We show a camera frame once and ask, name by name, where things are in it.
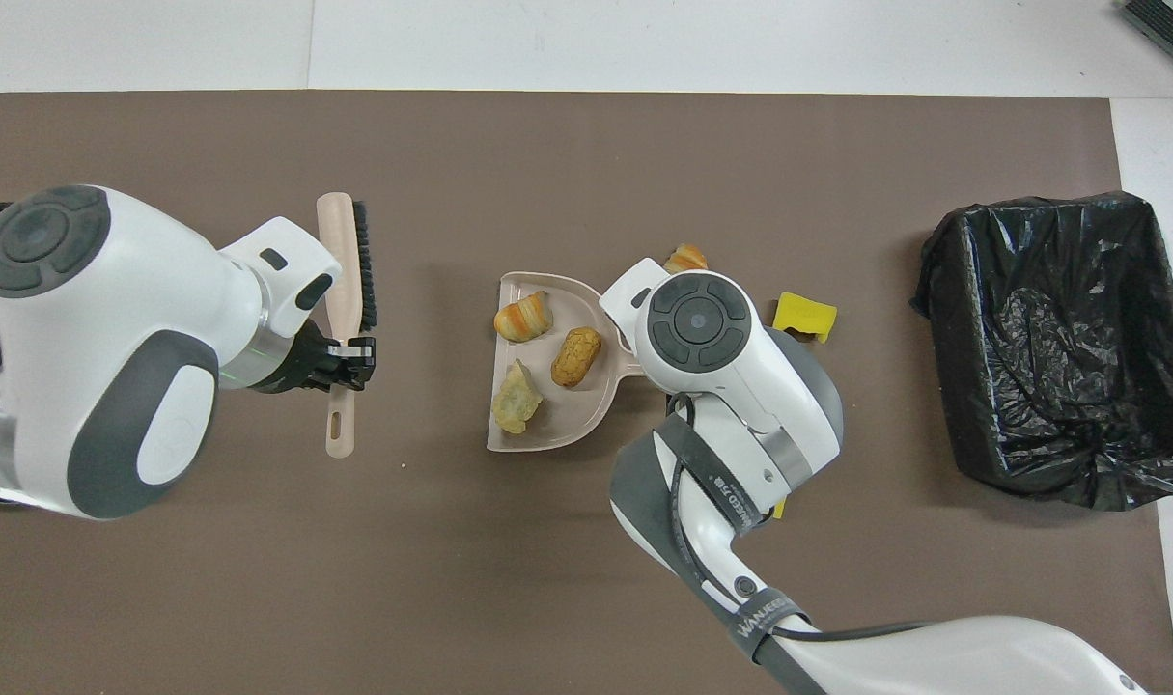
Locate beige brush black bristles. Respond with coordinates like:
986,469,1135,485
316,192,378,459

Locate pale bread chunk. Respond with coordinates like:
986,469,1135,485
490,360,544,434

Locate brown table mat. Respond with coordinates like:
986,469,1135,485
0,91,1173,695

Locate dark ribbed object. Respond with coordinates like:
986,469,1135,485
1120,0,1173,83

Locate beige plastic dustpan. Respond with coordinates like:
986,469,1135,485
486,271,645,453

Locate brown bread roll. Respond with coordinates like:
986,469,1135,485
550,326,603,388

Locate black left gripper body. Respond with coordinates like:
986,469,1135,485
254,319,341,395

